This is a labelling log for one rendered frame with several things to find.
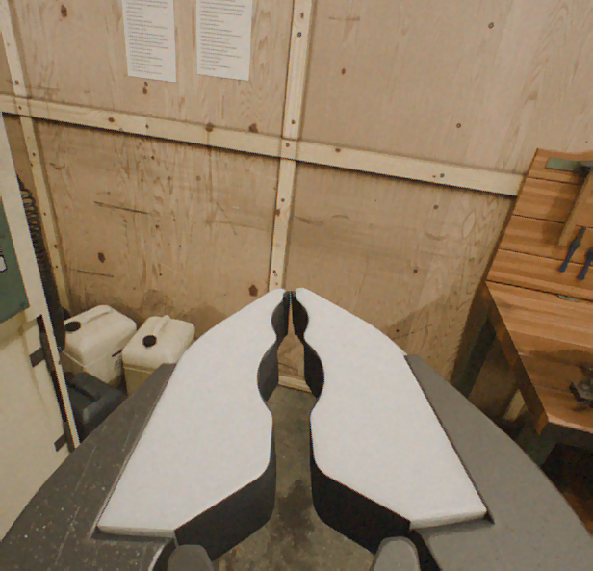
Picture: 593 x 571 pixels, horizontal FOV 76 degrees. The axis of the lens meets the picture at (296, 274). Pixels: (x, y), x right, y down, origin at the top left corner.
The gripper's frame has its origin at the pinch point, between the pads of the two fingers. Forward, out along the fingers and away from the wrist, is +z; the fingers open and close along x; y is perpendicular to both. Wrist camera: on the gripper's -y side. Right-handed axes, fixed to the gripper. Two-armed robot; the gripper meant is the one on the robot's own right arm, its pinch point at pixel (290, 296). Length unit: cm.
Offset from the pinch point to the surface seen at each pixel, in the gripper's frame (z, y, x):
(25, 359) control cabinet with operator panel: 58, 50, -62
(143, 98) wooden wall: 162, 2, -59
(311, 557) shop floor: 60, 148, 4
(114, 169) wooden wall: 167, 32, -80
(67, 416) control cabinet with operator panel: 62, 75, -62
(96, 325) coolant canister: 137, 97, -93
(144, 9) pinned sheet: 161, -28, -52
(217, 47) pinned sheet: 154, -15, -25
